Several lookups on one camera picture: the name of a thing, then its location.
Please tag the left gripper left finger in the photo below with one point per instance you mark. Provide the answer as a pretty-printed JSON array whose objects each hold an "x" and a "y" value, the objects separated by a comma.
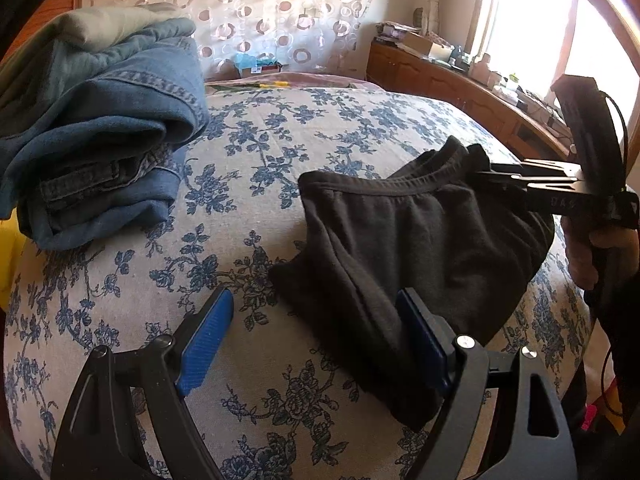
[{"x": 198, "y": 338}]

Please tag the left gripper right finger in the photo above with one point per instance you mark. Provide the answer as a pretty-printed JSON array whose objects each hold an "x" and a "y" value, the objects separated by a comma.
[{"x": 431, "y": 335}]

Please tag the black pants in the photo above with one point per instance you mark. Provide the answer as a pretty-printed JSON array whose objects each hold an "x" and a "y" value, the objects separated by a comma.
[{"x": 468, "y": 253}]

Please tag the person's right hand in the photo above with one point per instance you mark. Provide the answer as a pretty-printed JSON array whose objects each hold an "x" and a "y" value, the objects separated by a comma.
[{"x": 581, "y": 251}]

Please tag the blue floral bedspread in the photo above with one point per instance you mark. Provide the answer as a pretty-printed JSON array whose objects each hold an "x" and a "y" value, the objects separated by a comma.
[{"x": 273, "y": 406}]

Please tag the white bottle on sideboard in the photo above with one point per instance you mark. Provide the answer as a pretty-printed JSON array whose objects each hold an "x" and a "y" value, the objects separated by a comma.
[{"x": 480, "y": 69}]

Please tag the yellow plush toy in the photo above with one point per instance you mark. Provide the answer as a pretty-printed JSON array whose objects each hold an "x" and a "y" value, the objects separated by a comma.
[{"x": 12, "y": 242}]

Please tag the folded blue jeans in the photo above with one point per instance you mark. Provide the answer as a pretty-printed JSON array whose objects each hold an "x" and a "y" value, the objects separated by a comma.
[{"x": 92, "y": 142}]

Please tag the cardboard box on sideboard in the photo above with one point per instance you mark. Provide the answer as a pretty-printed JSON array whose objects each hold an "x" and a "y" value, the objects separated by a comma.
[{"x": 429, "y": 46}]

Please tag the wooden sideboard cabinet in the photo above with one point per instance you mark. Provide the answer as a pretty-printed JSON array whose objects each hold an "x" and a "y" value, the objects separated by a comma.
[{"x": 396, "y": 70}]

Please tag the colourful flower blanket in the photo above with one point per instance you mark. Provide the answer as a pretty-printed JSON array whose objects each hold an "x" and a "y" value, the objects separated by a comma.
[{"x": 290, "y": 80}]

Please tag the cardboard box with blue bag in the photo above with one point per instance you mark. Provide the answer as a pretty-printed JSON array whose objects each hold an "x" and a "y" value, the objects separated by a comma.
[{"x": 250, "y": 65}]

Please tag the folded grey-green pants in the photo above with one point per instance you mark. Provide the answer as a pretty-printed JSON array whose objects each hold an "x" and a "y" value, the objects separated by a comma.
[{"x": 91, "y": 29}]

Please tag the circle-pattern sheer curtain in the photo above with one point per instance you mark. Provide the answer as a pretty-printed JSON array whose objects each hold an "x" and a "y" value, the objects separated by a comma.
[{"x": 304, "y": 35}]

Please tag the window with brown frame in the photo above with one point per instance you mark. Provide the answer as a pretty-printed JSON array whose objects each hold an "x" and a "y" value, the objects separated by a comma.
[{"x": 536, "y": 41}]

